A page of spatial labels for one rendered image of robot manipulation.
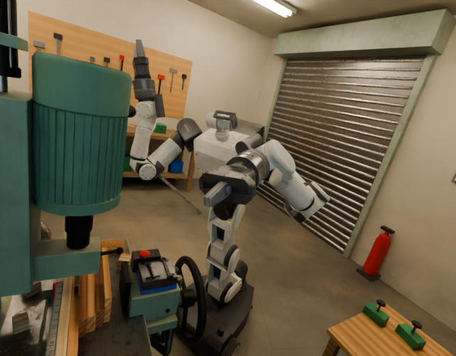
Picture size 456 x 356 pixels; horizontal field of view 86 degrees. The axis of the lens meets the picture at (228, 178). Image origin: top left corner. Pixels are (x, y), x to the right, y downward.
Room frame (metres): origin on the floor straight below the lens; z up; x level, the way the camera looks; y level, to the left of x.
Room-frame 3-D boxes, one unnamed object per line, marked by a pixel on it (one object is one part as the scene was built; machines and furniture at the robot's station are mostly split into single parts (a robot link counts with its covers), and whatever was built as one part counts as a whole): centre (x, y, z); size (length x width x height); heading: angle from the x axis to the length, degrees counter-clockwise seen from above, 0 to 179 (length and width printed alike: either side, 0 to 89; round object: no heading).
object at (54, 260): (0.52, 0.35, 1.03); 0.14 x 0.07 x 0.09; 122
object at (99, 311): (0.54, 0.28, 0.93); 0.19 x 0.02 x 0.05; 32
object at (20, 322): (0.49, 0.46, 0.82); 0.03 x 0.03 x 0.03; 49
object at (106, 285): (0.57, 0.28, 0.94); 0.21 x 0.01 x 0.08; 32
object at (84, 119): (0.53, 0.33, 1.35); 0.18 x 0.18 x 0.31
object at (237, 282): (1.45, -0.14, 0.28); 0.21 x 0.20 x 0.13; 152
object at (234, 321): (1.42, -0.12, 0.19); 0.64 x 0.52 x 0.33; 152
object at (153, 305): (0.60, 0.15, 0.91); 0.15 x 0.14 x 0.09; 32
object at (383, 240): (2.46, -1.80, 0.30); 0.19 x 0.18 x 0.60; 125
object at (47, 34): (3.56, 1.77, 1.50); 2.00 x 0.04 x 0.90; 125
